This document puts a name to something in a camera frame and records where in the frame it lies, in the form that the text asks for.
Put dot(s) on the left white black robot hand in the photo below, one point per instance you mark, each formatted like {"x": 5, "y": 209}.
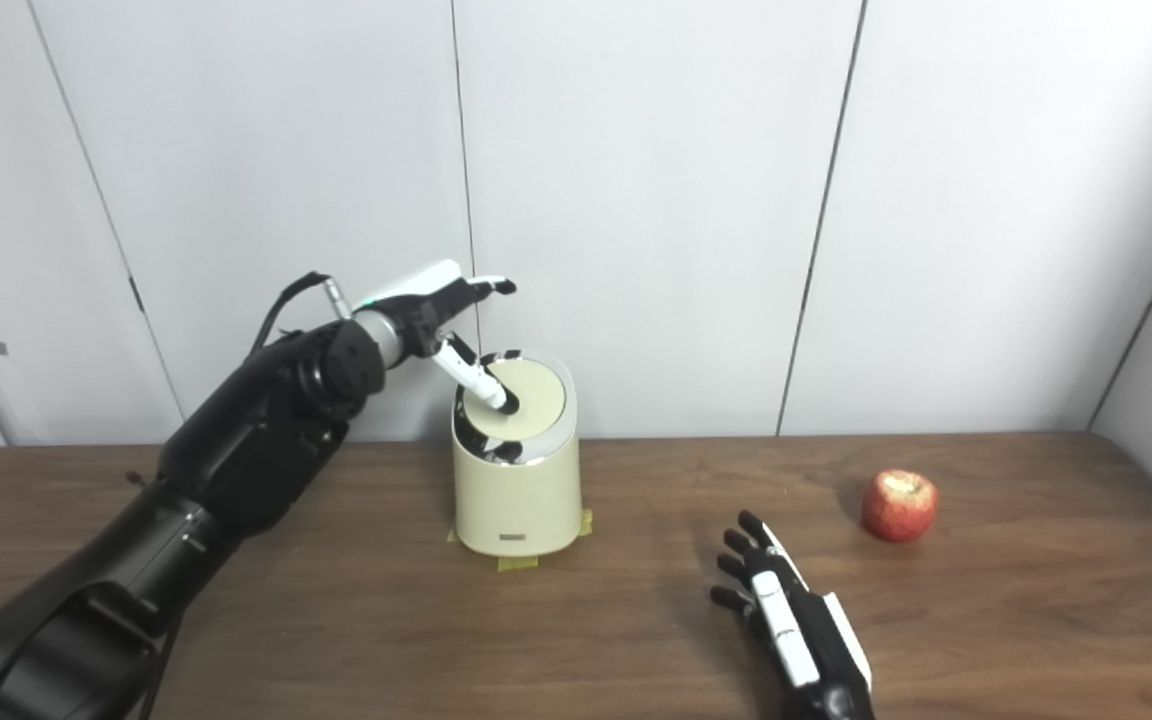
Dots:
{"x": 421, "y": 300}

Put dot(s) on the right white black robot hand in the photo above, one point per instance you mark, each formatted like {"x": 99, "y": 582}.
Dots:
{"x": 811, "y": 650}

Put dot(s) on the cream round bin lid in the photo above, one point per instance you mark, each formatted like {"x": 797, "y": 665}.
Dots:
{"x": 539, "y": 392}

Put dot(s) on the red apple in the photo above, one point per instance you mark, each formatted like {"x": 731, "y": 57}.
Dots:
{"x": 899, "y": 507}

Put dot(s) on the cream-colored bin body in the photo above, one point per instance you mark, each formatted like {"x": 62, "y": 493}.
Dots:
{"x": 516, "y": 500}

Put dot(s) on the black wall panel hinge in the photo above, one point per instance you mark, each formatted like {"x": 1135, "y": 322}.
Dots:
{"x": 136, "y": 294}

